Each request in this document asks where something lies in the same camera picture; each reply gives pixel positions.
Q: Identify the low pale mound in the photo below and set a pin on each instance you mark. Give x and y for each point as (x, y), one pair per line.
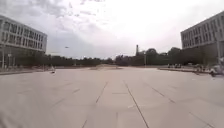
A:
(105, 67)

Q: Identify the tall chimney tower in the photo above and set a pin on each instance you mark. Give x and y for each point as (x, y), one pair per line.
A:
(137, 50)

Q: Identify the row of dark trees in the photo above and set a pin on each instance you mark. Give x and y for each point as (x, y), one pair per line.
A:
(83, 61)

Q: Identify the grey paved plaza ground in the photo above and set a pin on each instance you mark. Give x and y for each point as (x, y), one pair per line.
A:
(113, 100)

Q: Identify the person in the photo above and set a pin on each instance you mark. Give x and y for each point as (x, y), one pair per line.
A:
(52, 69)

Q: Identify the grey multi-storey building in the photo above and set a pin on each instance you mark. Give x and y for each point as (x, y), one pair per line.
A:
(203, 35)

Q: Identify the low raised kerb strip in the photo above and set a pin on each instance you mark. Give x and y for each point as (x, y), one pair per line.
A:
(16, 71)

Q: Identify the white grid-windowed building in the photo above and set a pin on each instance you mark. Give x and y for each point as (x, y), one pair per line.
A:
(20, 35)

